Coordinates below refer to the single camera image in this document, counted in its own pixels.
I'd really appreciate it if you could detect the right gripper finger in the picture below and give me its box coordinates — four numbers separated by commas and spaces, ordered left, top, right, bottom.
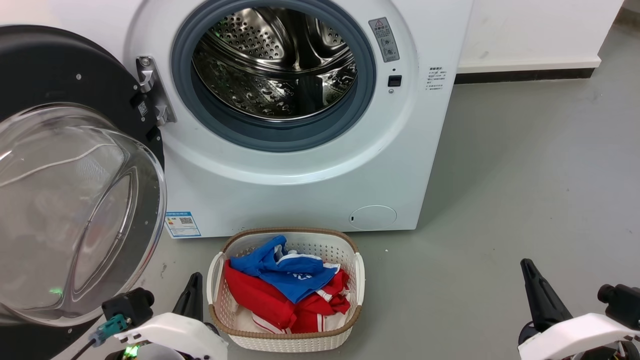
525, 258, 574, 327
520, 258, 553, 332

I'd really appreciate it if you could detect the red garment with white stripes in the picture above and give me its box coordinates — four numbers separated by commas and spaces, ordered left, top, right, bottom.
223, 260, 352, 335

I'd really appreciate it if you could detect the blue garment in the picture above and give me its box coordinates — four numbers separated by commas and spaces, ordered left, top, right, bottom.
229, 235, 341, 305

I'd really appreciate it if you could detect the white front-load washing machine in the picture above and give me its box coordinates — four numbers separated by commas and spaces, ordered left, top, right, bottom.
122, 0, 475, 239

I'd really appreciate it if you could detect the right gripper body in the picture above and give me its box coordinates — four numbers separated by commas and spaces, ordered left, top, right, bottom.
518, 322, 542, 347

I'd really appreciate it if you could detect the white plastic laundry basket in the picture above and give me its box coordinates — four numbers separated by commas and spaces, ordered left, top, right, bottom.
207, 227, 366, 353

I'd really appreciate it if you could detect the teal cable connector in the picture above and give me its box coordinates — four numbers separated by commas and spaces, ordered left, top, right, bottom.
91, 314, 130, 348

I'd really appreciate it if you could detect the white floor cable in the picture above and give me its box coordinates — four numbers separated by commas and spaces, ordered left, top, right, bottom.
0, 144, 117, 188

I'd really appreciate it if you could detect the metal door hinge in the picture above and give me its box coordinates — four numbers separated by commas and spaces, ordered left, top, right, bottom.
135, 55, 177, 127

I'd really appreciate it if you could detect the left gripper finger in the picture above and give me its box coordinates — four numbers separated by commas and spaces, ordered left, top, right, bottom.
172, 273, 197, 321
190, 272, 205, 322

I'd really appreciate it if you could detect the blue energy label sticker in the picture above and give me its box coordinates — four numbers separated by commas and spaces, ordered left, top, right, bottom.
164, 211, 202, 239

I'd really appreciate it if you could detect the black round glass washer door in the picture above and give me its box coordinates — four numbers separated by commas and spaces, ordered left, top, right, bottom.
0, 25, 168, 360

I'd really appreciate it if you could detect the round white filter cover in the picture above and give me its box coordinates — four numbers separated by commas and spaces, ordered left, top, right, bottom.
348, 205, 398, 231

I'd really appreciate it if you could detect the small printed text sticker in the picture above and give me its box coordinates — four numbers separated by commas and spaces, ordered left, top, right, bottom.
426, 66, 446, 92

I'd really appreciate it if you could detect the grey warning sticker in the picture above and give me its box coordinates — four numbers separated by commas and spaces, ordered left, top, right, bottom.
368, 17, 401, 64

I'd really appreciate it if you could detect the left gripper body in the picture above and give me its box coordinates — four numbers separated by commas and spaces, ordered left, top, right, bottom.
104, 344, 187, 360

